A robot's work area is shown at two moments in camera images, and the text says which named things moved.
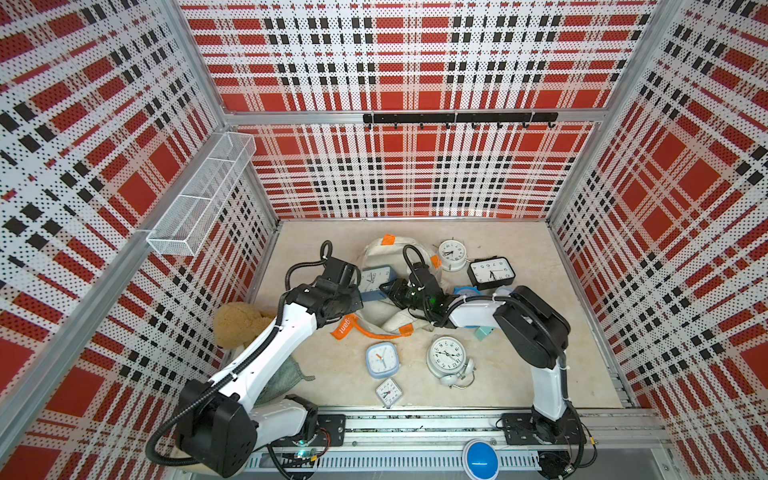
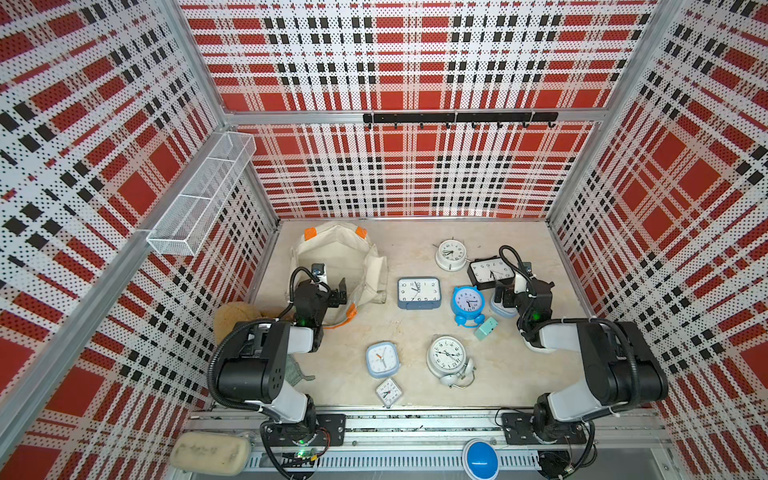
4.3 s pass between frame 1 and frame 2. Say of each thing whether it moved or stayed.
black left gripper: stayed
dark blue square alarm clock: moved
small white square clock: stayed
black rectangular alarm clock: stayed
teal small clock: stayed
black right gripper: moved
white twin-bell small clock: stayed
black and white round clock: stayed
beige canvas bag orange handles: moved
